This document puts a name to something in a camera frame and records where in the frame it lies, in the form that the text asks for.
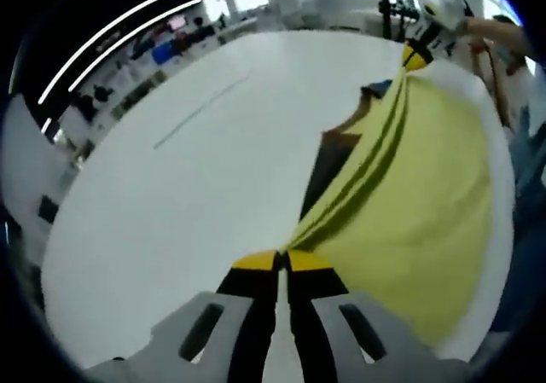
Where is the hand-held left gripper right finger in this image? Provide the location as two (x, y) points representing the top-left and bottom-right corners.
(284, 249), (440, 383)

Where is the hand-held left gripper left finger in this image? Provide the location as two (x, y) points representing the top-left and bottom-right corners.
(123, 248), (282, 383)

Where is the yellow raglan garment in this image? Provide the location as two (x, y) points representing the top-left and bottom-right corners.
(293, 65), (499, 352)

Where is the black metal stand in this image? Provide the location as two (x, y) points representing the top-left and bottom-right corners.
(377, 0), (396, 41)

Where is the black waste bin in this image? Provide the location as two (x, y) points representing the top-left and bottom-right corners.
(37, 196), (60, 225)

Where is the blue storage box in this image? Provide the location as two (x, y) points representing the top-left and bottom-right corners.
(152, 43), (177, 66)

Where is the white cabinet row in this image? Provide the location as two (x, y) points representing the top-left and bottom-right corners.
(108, 69), (170, 119)

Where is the long ceiling light strip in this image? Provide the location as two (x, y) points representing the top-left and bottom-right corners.
(67, 0), (203, 94)
(37, 0), (239, 106)

